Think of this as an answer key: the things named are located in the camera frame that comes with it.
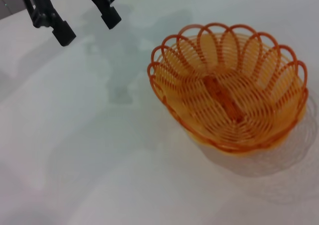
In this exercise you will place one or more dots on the orange woven plastic basket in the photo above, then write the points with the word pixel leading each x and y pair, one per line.
pixel 224 98

